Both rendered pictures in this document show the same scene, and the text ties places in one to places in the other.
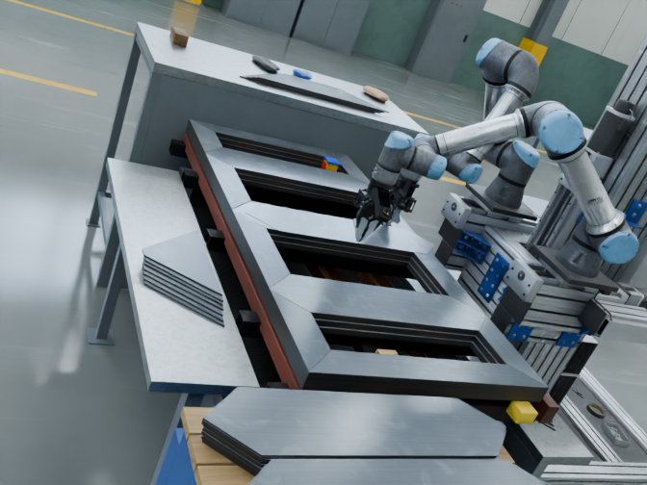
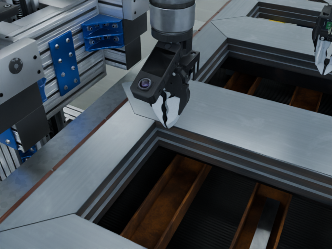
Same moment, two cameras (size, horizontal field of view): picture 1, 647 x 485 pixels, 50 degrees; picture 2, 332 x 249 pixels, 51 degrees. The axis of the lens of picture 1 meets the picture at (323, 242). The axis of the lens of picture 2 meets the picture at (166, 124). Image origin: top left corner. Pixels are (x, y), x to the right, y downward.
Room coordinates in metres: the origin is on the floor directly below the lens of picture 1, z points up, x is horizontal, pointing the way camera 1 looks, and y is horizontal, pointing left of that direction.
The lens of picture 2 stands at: (2.70, 0.28, 1.32)
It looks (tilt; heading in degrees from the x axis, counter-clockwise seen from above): 39 degrees down; 237
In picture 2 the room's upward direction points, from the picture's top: straight up
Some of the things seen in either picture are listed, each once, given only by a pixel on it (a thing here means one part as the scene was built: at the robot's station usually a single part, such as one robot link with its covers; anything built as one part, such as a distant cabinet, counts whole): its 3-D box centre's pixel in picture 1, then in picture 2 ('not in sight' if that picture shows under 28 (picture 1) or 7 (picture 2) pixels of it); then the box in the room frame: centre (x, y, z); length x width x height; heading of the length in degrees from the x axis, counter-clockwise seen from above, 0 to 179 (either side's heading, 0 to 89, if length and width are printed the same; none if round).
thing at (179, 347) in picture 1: (167, 253); not in sight; (1.82, 0.42, 0.74); 1.20 x 0.26 x 0.03; 30
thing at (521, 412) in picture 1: (522, 412); not in sight; (1.64, -0.67, 0.79); 0.06 x 0.05 x 0.04; 120
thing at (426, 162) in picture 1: (426, 162); not in sight; (2.07, -0.20, 1.22); 0.11 x 0.11 x 0.08; 7
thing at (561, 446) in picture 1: (457, 324); (136, 99); (2.27, -0.56, 0.67); 1.30 x 0.20 x 0.03; 30
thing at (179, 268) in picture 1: (178, 270); not in sight; (1.69, 0.35, 0.77); 0.45 x 0.20 x 0.04; 30
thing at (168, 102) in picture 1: (264, 209); not in sight; (2.96, 0.31, 0.51); 1.30 x 0.04 x 1.01; 120
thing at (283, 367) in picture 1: (237, 234); not in sight; (2.03, 0.27, 0.79); 1.56 x 0.09 x 0.06; 30
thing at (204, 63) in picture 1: (284, 83); not in sight; (3.20, 0.45, 1.03); 1.30 x 0.60 x 0.04; 120
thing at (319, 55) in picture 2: (366, 227); (319, 57); (2.06, -0.11, 0.96); 0.06 x 0.03 x 0.09; 29
